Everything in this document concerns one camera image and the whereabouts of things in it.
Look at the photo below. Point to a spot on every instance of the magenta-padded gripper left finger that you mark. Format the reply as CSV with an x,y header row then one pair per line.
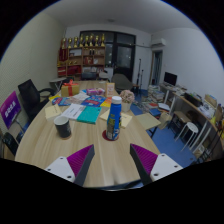
x,y
63,166

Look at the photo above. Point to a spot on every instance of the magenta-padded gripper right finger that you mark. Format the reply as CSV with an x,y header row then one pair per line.
x,y
163,166

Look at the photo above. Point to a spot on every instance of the blue drink bottle white cap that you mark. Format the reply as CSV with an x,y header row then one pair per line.
x,y
114,120

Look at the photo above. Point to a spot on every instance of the black mug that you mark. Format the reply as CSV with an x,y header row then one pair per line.
x,y
63,128

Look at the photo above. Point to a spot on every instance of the small light wooden side table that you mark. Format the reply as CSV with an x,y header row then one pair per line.
x,y
147,120

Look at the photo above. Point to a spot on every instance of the white round stool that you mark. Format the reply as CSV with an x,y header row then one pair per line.
x,y
191,126

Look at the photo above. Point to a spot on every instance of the flat round red coaster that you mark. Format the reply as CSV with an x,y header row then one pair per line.
x,y
104,136

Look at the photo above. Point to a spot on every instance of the brown wooden stool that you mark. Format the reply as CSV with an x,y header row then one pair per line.
x,y
181,116

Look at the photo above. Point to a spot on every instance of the small beige envelope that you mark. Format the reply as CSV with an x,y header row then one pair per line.
x,y
52,112

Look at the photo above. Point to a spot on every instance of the white paper booklet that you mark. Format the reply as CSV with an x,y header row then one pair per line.
x,y
73,111

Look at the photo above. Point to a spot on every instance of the teal book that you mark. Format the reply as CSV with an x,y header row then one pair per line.
x,y
89,115

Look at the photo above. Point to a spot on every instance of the black and brown chair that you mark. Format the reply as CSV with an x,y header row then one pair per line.
x,y
10,143

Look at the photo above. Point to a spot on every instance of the pile of books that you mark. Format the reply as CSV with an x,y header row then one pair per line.
x,y
155,96

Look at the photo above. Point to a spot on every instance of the blue printed book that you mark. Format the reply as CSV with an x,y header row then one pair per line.
x,y
93,100

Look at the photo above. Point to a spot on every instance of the cluttered wooden desk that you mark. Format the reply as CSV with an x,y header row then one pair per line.
x,y
196,101

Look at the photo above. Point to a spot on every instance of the yellow gift box red ribbon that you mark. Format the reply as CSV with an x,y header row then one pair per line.
x,y
70,90

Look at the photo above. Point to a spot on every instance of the orange book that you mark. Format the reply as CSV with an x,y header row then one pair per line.
x,y
106,102

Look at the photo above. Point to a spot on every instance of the black office chair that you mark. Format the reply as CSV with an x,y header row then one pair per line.
x,y
30,96

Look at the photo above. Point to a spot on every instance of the purple sign board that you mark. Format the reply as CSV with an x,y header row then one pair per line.
x,y
10,110

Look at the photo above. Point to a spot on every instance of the potted pink flowers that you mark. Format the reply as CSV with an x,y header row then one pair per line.
x,y
127,96

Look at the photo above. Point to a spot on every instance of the pink box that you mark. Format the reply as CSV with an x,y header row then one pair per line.
x,y
95,91

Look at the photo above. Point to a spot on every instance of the small white folding table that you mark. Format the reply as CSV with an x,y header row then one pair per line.
x,y
57,80

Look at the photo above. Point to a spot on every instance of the black computer monitor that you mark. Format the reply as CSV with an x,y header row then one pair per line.
x,y
170,78

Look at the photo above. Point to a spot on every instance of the standing yellow card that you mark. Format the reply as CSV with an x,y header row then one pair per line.
x,y
110,89

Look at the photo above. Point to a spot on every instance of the grey armchair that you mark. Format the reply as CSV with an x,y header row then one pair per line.
x,y
120,81

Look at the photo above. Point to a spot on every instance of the black tripod stand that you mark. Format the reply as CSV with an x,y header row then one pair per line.
x,y
138,73

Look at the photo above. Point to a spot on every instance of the wooden shelf unit with trophies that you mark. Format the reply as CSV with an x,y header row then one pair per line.
x,y
81,60

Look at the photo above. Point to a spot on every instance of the black framed glass door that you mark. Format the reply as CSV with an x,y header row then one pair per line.
x,y
123,56

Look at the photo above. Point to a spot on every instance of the white air conditioner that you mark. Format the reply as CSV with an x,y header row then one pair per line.
x,y
158,42

